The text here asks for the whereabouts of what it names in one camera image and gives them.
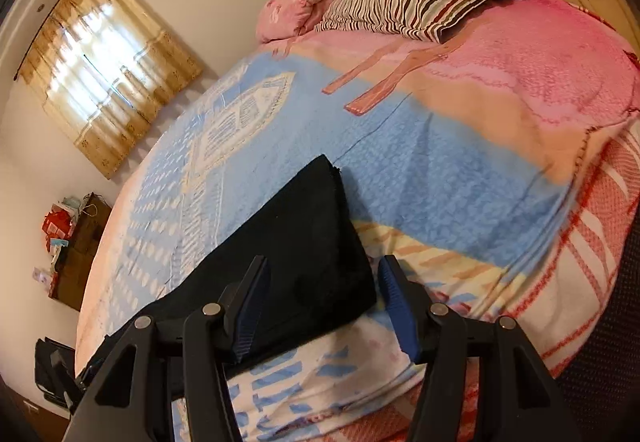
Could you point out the bed with colourful sheet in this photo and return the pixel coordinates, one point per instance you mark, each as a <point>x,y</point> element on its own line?
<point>425,147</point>

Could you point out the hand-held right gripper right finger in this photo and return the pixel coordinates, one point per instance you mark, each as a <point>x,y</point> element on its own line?
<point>400,317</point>

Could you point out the brown wooden desk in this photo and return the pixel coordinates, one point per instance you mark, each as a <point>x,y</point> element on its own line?
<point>85,252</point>

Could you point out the white card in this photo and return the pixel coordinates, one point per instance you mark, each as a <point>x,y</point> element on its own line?
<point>42,277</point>

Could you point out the dark cloth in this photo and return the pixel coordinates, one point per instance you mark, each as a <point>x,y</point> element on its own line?
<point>610,362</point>

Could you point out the tissue box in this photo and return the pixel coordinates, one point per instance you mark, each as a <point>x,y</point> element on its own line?
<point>57,244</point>

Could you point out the black bag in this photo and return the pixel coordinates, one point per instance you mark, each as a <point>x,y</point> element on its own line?
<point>50,372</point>

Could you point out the red gift boxes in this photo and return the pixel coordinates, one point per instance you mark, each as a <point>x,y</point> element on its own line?
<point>57,222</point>

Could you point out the black pants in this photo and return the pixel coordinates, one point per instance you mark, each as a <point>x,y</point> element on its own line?
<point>310,242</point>

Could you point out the beige window curtain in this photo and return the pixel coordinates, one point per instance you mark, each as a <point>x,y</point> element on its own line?
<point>115,72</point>

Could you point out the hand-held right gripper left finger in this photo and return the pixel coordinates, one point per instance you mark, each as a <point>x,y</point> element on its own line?
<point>250,317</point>

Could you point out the pink floral pillow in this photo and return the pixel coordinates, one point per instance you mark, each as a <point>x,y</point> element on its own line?
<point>295,5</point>

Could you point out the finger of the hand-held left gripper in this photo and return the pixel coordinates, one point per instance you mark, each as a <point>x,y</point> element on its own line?
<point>90,377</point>

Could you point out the dark curtain rod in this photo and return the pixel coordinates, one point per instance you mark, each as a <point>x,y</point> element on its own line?
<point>60,17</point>

